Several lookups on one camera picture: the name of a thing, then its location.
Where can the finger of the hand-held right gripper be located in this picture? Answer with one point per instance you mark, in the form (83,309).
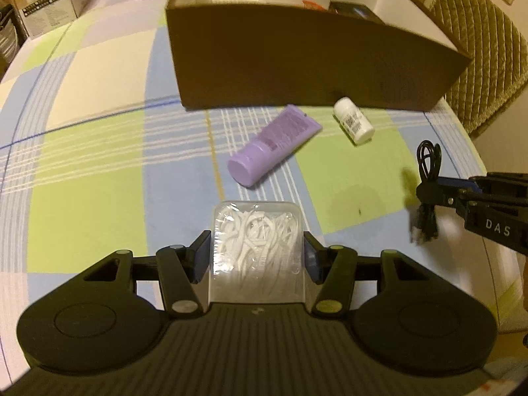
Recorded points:
(441,196)
(486,183)

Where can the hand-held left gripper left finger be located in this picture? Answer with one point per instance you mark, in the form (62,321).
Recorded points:
(202,255)

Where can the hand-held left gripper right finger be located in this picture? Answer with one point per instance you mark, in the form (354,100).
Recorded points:
(311,260)

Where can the clear bag of floss picks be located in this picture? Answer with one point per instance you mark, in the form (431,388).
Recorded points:
(255,247)

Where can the large brown cardboard box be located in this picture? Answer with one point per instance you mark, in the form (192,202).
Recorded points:
(309,57)

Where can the white pill bottle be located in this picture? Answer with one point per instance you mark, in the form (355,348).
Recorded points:
(354,121)

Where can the purple cream tube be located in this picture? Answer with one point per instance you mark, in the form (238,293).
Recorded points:
(272,144)

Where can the woven chair cushion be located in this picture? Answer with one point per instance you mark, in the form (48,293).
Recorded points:
(482,49)

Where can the checkered tablecloth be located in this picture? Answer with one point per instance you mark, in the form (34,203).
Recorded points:
(90,165)

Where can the small black box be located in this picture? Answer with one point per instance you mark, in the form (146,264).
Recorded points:
(354,10)

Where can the orange packet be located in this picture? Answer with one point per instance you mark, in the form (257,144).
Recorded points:
(313,5)

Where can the black shelf rack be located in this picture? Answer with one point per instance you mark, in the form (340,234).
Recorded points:
(8,37)

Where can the white product box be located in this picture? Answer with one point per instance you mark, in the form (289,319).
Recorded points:
(45,4)

